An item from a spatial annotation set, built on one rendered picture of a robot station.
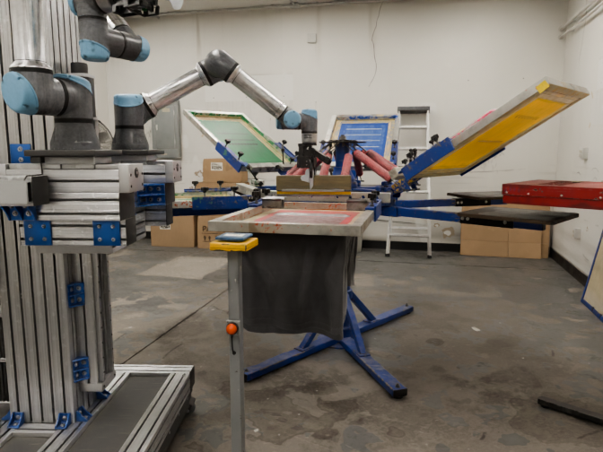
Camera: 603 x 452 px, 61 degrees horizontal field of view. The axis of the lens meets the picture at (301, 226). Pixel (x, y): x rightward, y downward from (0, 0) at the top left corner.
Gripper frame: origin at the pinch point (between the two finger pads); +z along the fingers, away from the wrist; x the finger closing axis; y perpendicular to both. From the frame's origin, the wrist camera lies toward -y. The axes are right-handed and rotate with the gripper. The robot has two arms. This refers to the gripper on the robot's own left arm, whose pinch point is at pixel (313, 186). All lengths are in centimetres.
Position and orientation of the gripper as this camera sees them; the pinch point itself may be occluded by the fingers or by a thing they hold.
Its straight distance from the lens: 244.6
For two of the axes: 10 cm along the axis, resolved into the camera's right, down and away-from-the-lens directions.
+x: -2.3, 1.4, -9.6
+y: -9.7, -0.4, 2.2
